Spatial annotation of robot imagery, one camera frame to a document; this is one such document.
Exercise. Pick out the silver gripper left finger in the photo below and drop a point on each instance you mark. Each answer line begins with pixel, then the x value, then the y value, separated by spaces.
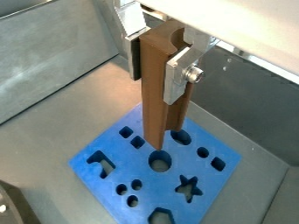
pixel 132 22

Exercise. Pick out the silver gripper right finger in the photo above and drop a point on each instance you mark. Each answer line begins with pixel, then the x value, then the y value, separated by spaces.
pixel 180 69

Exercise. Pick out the brown arch-profile peg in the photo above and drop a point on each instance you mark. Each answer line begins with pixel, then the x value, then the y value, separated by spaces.
pixel 160 43

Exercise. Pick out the blue shape-sorter block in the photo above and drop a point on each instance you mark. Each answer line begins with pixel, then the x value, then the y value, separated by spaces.
pixel 143 184

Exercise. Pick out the black curved cradle stand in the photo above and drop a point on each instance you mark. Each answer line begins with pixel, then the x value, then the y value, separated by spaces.
pixel 15 208

